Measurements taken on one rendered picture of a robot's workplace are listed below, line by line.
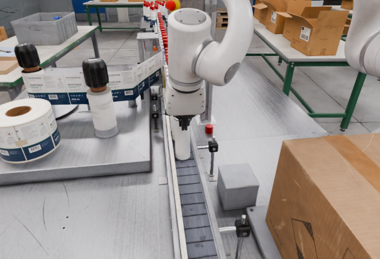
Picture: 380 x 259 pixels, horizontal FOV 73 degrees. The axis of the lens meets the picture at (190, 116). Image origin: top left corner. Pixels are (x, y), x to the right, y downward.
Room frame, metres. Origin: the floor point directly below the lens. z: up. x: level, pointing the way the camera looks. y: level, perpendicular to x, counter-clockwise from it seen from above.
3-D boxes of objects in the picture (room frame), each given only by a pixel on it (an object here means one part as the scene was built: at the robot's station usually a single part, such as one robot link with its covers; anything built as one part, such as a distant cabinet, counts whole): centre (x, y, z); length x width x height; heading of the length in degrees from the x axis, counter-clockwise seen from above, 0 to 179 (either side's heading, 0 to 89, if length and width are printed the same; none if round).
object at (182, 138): (0.71, 0.03, 0.98); 0.05 x 0.05 x 0.20
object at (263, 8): (3.70, -1.09, 0.97); 0.44 x 0.38 x 0.37; 96
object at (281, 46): (3.25, -1.22, 0.39); 2.20 x 0.80 x 0.78; 1
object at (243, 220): (0.36, -0.09, 0.91); 0.07 x 0.03 x 0.16; 98
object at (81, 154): (1.04, 0.52, 0.86); 0.80 x 0.67 x 0.05; 8
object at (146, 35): (1.38, 0.22, 1.14); 0.14 x 0.11 x 0.01; 8
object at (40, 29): (2.78, 1.47, 0.91); 0.60 x 0.40 x 0.22; 4
